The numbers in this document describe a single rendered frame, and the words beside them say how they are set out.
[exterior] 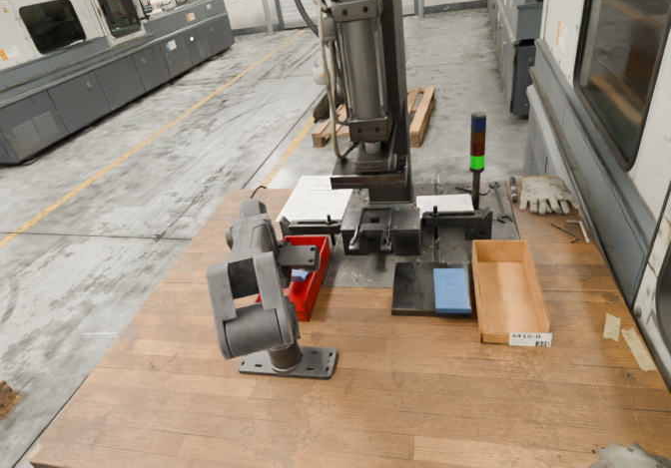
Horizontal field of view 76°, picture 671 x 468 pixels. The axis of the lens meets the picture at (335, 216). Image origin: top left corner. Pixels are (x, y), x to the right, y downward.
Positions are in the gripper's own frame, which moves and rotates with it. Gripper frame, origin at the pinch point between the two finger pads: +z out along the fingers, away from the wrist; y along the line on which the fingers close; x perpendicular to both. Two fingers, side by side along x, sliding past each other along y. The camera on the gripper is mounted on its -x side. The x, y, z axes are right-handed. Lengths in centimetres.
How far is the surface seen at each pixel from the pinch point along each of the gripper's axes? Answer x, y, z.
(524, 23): -108, 269, 166
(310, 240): -1.4, 13.8, 10.1
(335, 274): -9.1, 4.2, 9.9
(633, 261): -80, 10, 17
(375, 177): -21.1, 22.4, -6.9
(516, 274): -52, 4, 9
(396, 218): -24.7, 19.4, 8.7
